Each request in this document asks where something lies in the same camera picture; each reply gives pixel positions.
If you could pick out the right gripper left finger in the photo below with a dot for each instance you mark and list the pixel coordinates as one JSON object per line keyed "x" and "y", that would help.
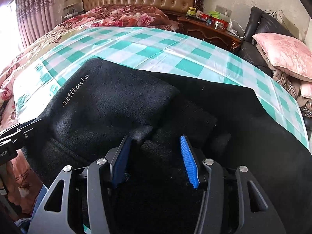
{"x": 60, "y": 211}

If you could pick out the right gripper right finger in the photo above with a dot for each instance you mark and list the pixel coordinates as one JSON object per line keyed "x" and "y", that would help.
{"x": 233, "y": 200}

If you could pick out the black fleece pants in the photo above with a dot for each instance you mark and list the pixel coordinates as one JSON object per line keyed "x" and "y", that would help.
{"x": 102, "y": 102}

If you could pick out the red floral quilt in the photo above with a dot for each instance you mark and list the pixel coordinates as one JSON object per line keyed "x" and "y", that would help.
{"x": 103, "y": 16}

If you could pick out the plaid beige blanket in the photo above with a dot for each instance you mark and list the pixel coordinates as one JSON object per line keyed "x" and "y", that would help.
{"x": 290, "y": 84}

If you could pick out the small pink floral pillow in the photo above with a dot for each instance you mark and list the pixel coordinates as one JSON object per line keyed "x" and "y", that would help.
{"x": 306, "y": 89}

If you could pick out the pink striped curtain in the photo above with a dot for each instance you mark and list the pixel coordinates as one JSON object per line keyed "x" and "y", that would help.
{"x": 35, "y": 18}

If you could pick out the large pink floral pillow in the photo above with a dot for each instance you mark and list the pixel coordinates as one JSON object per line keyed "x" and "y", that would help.
{"x": 287, "y": 53}

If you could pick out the teal white checkered sheet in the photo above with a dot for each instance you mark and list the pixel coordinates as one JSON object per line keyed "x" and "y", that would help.
{"x": 150, "y": 49}

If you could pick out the carved wooden nightstand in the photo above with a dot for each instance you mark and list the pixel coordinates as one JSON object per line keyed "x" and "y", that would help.
{"x": 194, "y": 27}

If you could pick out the black leather armchair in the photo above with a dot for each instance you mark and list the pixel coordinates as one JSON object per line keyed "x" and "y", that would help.
{"x": 262, "y": 31}

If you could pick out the green crumpled bag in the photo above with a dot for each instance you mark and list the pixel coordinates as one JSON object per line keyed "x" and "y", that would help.
{"x": 215, "y": 14}

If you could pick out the yellow lidded jar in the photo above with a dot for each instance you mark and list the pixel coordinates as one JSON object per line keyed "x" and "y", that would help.
{"x": 191, "y": 11}

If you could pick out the white charger with cable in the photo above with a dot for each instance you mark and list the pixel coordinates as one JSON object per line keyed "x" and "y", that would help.
{"x": 236, "y": 29}

